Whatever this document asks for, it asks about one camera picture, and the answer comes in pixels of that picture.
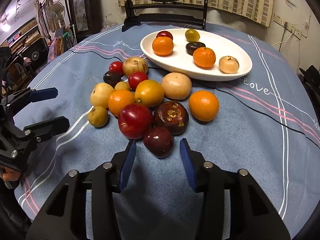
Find pale yellow pear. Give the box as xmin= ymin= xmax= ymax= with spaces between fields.
xmin=90 ymin=82 xmax=114 ymax=109

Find olive green small fruit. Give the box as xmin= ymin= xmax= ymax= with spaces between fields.
xmin=88 ymin=106 xmax=108 ymax=128

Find yellow-orange persimmon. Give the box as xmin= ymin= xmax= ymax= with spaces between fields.
xmin=135 ymin=80 xmax=164 ymax=108

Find dark red plum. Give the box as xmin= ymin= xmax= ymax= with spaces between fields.
xmin=143 ymin=126 xmax=174 ymax=159
xmin=156 ymin=30 xmax=173 ymax=40

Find large orange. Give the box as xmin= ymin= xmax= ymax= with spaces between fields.
xmin=188 ymin=90 xmax=220 ymax=122

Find small orange mandarin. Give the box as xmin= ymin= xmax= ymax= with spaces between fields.
xmin=152 ymin=36 xmax=174 ymax=56

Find dark brown mangosteen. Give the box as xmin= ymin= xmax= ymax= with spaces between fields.
xmin=153 ymin=100 xmax=189 ymax=135

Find large beige round pear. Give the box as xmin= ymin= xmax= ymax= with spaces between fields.
xmin=161 ymin=72 xmax=192 ymax=100

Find dark purple plum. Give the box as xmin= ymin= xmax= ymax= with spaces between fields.
xmin=185 ymin=42 xmax=206 ymax=56

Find small beige pear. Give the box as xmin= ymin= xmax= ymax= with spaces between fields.
xmin=219 ymin=56 xmax=240 ymax=74

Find green-yellow plum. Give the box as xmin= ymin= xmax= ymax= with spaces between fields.
xmin=185 ymin=29 xmax=200 ymax=42

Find large orange mandarin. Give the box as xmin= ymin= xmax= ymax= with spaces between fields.
xmin=193 ymin=47 xmax=216 ymax=69

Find person's left hand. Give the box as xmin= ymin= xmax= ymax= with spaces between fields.
xmin=1 ymin=167 xmax=22 ymax=181

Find blue striped tablecloth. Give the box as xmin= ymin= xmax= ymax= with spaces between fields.
xmin=14 ymin=24 xmax=319 ymax=239

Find dark purple small fruit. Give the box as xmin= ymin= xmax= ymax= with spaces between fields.
xmin=103 ymin=70 xmax=121 ymax=88

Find small red tomato fruit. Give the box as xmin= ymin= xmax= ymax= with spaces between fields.
xmin=109 ymin=61 xmax=124 ymax=76

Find small yellow-green fruit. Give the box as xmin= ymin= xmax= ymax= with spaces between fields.
xmin=114 ymin=81 xmax=131 ymax=91

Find standing fan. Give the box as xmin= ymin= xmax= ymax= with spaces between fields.
xmin=47 ymin=2 xmax=65 ymax=32

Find beige speckled round fruit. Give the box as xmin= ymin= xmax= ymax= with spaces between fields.
xmin=123 ymin=57 xmax=148 ymax=77

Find red cherry tomato fruit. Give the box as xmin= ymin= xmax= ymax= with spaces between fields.
xmin=128 ymin=72 xmax=149 ymax=91

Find large red apple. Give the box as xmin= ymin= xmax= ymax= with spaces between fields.
xmin=118 ymin=103 xmax=153 ymax=139

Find dark wooden framed mirror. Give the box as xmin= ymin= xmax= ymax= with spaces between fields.
xmin=68 ymin=0 xmax=102 ymax=42

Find round goldfish screen on stand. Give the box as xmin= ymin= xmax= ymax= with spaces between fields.
xmin=122 ymin=0 xmax=208 ymax=32

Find white oval plate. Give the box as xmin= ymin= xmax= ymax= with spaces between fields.
xmin=140 ymin=29 xmax=253 ymax=81

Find black cable on table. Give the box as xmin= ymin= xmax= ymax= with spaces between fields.
xmin=68 ymin=49 xmax=320 ymax=151

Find wall power strip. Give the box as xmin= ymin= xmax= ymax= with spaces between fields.
xmin=273 ymin=14 xmax=302 ymax=40

